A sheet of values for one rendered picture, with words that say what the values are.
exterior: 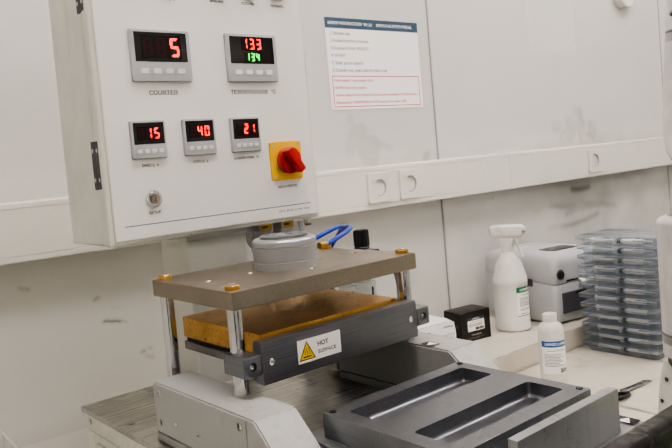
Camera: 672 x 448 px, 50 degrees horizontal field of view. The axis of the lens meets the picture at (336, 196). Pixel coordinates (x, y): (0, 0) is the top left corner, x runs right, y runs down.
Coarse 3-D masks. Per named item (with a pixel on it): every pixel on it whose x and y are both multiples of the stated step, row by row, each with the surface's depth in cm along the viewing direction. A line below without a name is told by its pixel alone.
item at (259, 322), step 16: (272, 304) 92; (288, 304) 87; (304, 304) 89; (320, 304) 89; (336, 304) 88; (352, 304) 87; (368, 304) 86; (384, 304) 88; (192, 320) 87; (208, 320) 85; (224, 320) 84; (256, 320) 83; (272, 320) 82; (288, 320) 82; (304, 320) 81; (320, 320) 81; (192, 336) 87; (208, 336) 84; (224, 336) 82; (256, 336) 76; (208, 352) 85; (224, 352) 82
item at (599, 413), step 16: (592, 400) 62; (608, 400) 64; (560, 416) 59; (576, 416) 60; (592, 416) 62; (608, 416) 64; (320, 432) 71; (528, 432) 57; (544, 432) 57; (560, 432) 59; (576, 432) 60; (592, 432) 62; (608, 432) 64; (624, 432) 65
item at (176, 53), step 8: (144, 40) 90; (152, 40) 91; (160, 40) 92; (168, 40) 92; (176, 40) 93; (144, 48) 90; (152, 48) 91; (160, 48) 92; (168, 48) 92; (176, 48) 93; (144, 56) 90; (152, 56) 91; (160, 56) 92; (168, 56) 92; (176, 56) 93
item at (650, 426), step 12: (648, 420) 57; (660, 420) 57; (636, 432) 55; (648, 432) 55; (660, 432) 55; (612, 444) 53; (624, 444) 53; (636, 444) 53; (648, 444) 54; (660, 444) 55
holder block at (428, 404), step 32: (416, 384) 75; (448, 384) 78; (480, 384) 74; (512, 384) 73; (544, 384) 72; (352, 416) 68; (384, 416) 71; (416, 416) 66; (448, 416) 66; (480, 416) 68; (512, 416) 64; (544, 416) 65
